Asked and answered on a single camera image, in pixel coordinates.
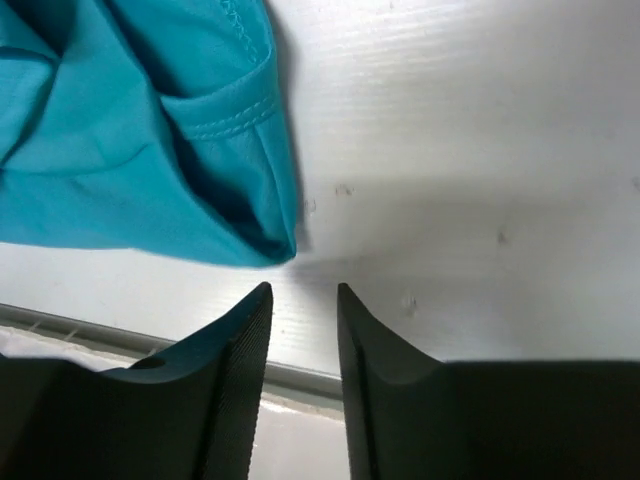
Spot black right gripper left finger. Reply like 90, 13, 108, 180
1, 283, 273, 479

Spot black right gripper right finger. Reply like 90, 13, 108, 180
337, 283, 639, 479

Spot teal t shirt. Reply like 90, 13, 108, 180
1, 1, 298, 267

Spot aluminium table frame rail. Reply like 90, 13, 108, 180
1, 304, 342, 400

